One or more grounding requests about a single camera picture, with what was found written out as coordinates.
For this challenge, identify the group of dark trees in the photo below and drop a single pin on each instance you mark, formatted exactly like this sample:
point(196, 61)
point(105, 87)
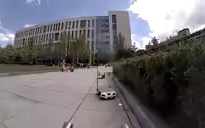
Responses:
point(123, 51)

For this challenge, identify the small white robot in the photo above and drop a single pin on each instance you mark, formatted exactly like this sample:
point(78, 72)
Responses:
point(108, 95)

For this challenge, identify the curved pale multi-storey building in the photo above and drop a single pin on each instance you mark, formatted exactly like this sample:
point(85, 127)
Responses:
point(73, 30)

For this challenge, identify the tall green hedge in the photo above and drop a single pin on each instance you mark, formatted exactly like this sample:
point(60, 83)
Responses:
point(163, 80)

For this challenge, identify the robot's own part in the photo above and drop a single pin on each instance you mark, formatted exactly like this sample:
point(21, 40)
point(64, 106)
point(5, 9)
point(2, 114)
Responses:
point(68, 125)
point(126, 126)

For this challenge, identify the grey concrete slab pavement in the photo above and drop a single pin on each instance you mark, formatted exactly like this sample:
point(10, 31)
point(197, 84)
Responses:
point(40, 100)

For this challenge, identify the row of trees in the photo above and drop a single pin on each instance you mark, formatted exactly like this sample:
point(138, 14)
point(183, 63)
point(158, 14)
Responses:
point(30, 51)

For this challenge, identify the grass strip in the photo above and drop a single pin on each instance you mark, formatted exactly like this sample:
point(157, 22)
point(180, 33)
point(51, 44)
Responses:
point(13, 68)

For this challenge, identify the low concrete kerb wall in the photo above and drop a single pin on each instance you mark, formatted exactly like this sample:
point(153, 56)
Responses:
point(134, 107)

